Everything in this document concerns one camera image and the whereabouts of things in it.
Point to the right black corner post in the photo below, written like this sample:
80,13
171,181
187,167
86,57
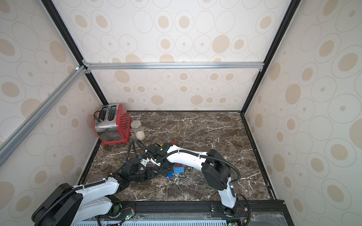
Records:
291,10

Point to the black corner post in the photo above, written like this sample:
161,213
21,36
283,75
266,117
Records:
291,10
62,28

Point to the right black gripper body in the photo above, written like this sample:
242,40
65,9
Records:
145,148

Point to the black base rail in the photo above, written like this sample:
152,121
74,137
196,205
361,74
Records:
200,213

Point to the small blue lego brick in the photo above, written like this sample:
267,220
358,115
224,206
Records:
169,175

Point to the long blue lego brick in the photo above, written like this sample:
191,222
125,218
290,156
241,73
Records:
178,170

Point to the red and chrome toaster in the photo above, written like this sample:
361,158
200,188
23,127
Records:
112,124

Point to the left black corner post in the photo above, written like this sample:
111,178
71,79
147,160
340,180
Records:
62,28

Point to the horizontal aluminium frame bar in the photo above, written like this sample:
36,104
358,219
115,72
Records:
167,66

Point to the left aluminium frame bar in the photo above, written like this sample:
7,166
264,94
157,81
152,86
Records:
18,136

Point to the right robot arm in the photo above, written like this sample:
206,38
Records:
218,173

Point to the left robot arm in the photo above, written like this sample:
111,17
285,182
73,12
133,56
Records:
79,197

